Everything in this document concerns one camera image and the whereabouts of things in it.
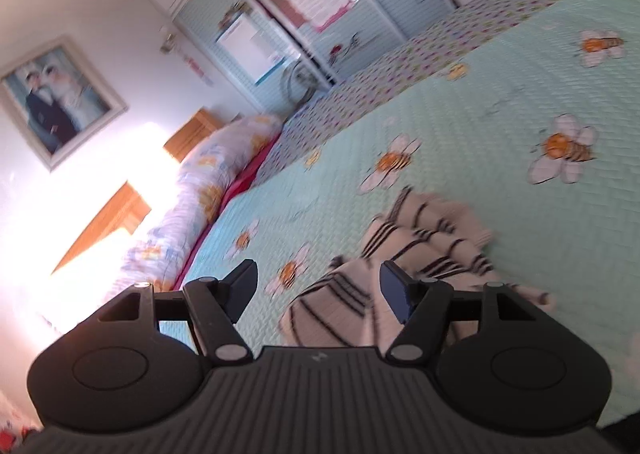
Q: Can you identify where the blue bordered wall chart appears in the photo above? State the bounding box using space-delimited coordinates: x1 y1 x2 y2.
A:
215 13 281 86

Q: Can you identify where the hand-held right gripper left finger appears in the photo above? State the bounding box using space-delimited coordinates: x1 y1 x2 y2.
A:
97 259 258 365

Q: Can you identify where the red hanging knot ornament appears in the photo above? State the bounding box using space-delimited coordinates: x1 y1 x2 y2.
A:
177 51 216 87

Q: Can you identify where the framed wedding photo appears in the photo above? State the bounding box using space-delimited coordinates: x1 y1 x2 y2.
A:
0 34 128 172

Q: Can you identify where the white black-striped knit sweater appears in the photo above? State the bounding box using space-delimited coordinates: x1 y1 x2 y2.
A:
277 186 556 350

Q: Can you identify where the wooden headboard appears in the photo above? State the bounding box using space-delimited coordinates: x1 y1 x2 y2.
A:
50 106 223 275

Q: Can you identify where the mint bee print bedspread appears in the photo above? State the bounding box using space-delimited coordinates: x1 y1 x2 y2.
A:
177 0 640 430

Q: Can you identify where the sliding door wardrobe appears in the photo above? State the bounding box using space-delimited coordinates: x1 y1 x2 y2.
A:
172 0 501 115

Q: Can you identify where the floral rolled duvet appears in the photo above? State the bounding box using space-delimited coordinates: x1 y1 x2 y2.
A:
120 114 283 290

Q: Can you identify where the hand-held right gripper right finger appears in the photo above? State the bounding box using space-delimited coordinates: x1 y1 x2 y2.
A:
378 260 543 364

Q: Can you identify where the heart print bed sheet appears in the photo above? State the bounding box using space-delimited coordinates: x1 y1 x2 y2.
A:
252 0 581 190

